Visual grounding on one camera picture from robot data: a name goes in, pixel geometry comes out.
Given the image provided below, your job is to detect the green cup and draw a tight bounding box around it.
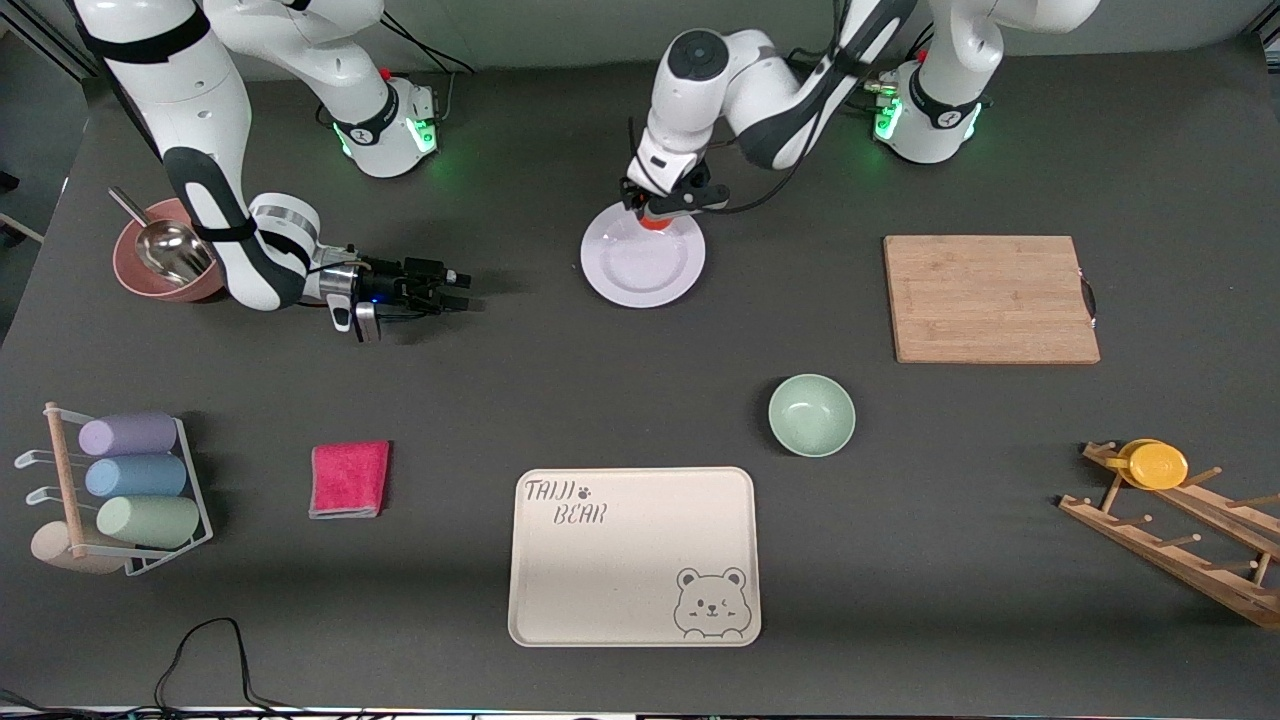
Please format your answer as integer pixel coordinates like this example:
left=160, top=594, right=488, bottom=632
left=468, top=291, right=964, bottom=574
left=96, top=495, right=201, bottom=549

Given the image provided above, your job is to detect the wooden cutting board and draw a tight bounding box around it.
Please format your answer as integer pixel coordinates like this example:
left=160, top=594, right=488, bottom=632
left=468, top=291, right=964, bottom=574
left=884, top=235, right=1102, bottom=365

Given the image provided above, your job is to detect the black right arm base cable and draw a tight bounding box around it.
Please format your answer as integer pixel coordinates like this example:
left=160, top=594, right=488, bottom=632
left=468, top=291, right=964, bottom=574
left=316, top=20, right=477, bottom=131

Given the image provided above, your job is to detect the pale green bowl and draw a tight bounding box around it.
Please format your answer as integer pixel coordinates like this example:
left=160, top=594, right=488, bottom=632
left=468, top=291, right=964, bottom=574
left=768, top=373, right=857, bottom=458

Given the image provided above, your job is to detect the purple cup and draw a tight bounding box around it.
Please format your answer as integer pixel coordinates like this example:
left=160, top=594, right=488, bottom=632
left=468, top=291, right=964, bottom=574
left=78, top=412, right=179, bottom=458

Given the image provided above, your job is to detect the pink folded cloth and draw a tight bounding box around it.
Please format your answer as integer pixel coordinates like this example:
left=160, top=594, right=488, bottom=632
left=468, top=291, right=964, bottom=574
left=309, top=440, right=392, bottom=520

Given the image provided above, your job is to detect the beige bear print tray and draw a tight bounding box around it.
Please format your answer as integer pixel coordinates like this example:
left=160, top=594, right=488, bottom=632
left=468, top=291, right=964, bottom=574
left=508, top=467, right=762, bottom=648

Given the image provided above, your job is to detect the black floor cable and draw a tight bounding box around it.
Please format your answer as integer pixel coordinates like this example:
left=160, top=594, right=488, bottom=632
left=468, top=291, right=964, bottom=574
left=0, top=617, right=331, bottom=717

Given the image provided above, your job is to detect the pale lavender round plate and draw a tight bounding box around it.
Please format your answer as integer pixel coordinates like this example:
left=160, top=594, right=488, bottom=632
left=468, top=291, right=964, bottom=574
left=580, top=197, right=707, bottom=309

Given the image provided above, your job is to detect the pink bowl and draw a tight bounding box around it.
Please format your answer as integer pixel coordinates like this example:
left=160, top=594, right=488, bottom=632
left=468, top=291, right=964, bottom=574
left=112, top=197, right=227, bottom=303

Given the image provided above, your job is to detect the beige cup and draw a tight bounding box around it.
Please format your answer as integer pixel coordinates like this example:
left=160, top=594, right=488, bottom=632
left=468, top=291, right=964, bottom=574
left=30, top=520, right=129, bottom=575

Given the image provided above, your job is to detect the white wire cup rack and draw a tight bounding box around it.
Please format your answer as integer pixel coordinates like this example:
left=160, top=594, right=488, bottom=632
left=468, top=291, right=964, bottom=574
left=14, top=402, right=214, bottom=578

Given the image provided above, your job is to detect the black frame bar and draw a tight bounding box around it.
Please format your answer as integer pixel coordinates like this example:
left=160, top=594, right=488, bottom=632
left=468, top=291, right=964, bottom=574
left=5, top=8, right=103, bottom=81

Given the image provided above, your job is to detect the wooden peg dish rack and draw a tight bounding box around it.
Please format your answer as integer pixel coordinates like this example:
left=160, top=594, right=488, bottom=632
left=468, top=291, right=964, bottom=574
left=1058, top=440, right=1280, bottom=630

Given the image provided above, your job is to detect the metal scoop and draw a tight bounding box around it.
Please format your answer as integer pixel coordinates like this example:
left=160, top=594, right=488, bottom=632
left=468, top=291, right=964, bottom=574
left=108, top=187, right=216, bottom=286

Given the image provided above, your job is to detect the yellow cup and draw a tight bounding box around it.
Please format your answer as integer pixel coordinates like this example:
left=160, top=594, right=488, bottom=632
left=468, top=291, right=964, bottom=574
left=1105, top=439, right=1190, bottom=491

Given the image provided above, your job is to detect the black arm base cable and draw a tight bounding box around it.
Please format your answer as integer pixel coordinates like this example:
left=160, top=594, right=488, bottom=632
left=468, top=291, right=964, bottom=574
left=860, top=25, right=936, bottom=116
left=316, top=20, right=477, bottom=131

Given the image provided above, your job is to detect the black left arm base cable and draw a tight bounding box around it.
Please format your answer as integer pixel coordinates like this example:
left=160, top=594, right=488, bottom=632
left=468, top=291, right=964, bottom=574
left=860, top=25, right=936, bottom=116

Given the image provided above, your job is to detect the blue cup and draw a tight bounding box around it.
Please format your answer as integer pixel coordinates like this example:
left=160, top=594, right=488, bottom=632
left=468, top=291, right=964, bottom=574
left=85, top=454, right=188, bottom=499

